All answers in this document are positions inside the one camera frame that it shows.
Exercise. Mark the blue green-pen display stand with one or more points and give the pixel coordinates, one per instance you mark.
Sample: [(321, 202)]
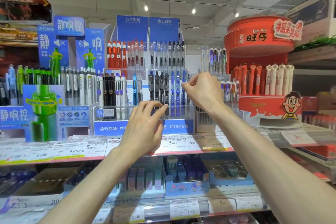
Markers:
[(44, 79)]

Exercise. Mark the ceiling air vent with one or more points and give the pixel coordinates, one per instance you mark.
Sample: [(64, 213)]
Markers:
[(192, 27)]

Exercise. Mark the brown cardboard box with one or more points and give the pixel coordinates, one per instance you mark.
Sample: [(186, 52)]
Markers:
[(47, 184)]

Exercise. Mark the person's right forearm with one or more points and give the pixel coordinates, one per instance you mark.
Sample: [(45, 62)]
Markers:
[(270, 168)]

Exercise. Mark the row of clear black-tipped pens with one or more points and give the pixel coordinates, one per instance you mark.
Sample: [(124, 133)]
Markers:
[(165, 55)]

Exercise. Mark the row of black white pens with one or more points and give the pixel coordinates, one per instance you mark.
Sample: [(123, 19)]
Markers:
[(111, 90)]

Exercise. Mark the person's left thumb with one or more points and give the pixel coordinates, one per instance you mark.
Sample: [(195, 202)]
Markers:
[(160, 129)]

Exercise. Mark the person's right hand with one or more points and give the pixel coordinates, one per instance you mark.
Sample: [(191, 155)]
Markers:
[(207, 92)]

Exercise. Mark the stack of colourful packs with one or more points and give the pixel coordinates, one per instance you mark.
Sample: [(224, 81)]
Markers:
[(17, 34)]

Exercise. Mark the light blue pen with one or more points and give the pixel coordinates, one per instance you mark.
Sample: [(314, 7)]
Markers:
[(134, 87)]

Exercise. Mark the blue box of dark erasers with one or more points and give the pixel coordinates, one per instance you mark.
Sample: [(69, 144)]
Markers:
[(186, 179)]

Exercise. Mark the blue tray of correction tapes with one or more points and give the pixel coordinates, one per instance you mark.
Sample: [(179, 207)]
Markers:
[(228, 172)]

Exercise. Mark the clear acrylic pen stand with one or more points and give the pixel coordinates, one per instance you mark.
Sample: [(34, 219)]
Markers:
[(207, 124)]

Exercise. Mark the row of orange-red pens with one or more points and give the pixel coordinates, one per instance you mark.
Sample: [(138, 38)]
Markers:
[(248, 79)]

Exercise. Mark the row of cream white pens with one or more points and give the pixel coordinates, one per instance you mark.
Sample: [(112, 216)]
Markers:
[(279, 79)]

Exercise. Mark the colourful printed box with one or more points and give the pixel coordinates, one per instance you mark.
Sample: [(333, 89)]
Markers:
[(23, 6)]

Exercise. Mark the row of pink packets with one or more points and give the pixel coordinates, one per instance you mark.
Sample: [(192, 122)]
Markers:
[(320, 121)]

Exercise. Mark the blue white pen display stand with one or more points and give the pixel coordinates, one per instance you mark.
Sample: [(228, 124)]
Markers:
[(136, 29)]

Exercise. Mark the black pen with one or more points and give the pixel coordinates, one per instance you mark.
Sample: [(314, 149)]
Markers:
[(156, 84), (151, 84), (162, 86), (167, 87)]

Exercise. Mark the row of white blue pens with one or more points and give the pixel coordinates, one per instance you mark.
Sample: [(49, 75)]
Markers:
[(231, 90)]

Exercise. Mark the strip of shelf price labels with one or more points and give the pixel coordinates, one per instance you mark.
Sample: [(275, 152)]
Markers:
[(65, 150)]

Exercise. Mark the row of white grey pens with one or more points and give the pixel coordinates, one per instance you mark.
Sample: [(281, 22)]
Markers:
[(78, 84)]

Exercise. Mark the large white label card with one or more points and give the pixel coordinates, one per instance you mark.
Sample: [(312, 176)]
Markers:
[(298, 137)]

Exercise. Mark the row of red pens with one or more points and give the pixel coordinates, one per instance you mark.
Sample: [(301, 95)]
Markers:
[(118, 55)]

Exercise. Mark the person's left forearm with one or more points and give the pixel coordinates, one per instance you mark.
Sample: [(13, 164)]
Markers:
[(89, 187)]

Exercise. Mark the pile of blue pens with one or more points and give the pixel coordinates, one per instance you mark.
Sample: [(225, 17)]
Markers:
[(14, 181)]

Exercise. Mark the white price label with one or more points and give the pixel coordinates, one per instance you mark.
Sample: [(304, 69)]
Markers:
[(249, 202), (184, 208), (222, 205), (130, 213)]

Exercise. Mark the person's right thumb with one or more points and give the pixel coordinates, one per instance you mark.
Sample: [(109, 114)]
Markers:
[(187, 90)]

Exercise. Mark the person's left hand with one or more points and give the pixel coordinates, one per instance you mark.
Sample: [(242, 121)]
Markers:
[(141, 132)]

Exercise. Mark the red round pen display stand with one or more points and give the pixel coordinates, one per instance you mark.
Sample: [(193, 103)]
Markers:
[(257, 37)]

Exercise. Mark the white blue carton box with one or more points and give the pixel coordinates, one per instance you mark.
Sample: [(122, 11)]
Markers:
[(312, 16)]

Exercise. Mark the ceiling spot light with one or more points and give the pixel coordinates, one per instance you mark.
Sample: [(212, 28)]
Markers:
[(146, 8), (236, 14), (193, 10)]

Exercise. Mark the row of green black pens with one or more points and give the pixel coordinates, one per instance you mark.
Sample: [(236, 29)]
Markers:
[(31, 76)]

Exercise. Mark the box of pastel erasers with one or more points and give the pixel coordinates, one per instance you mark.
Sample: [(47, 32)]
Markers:
[(144, 179)]

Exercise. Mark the green artificial plant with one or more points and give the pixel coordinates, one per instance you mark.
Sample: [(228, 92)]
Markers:
[(317, 41)]

